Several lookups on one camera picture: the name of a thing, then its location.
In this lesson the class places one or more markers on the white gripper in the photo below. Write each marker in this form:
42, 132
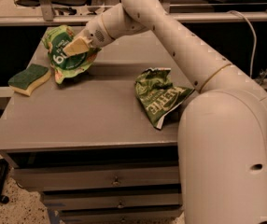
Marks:
93, 34

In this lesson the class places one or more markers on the green rice chip bag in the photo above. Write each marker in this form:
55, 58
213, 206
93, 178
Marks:
65, 66

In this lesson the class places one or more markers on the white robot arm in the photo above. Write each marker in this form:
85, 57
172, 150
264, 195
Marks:
222, 134

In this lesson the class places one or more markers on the green and yellow sponge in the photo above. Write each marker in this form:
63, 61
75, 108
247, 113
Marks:
26, 81

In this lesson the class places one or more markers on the crumpled green kettle chip bag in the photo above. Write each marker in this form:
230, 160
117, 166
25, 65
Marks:
158, 95

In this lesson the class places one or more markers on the grey drawer cabinet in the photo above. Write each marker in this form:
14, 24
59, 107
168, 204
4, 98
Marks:
88, 147

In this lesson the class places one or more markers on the metal railing frame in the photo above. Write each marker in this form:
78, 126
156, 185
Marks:
186, 11

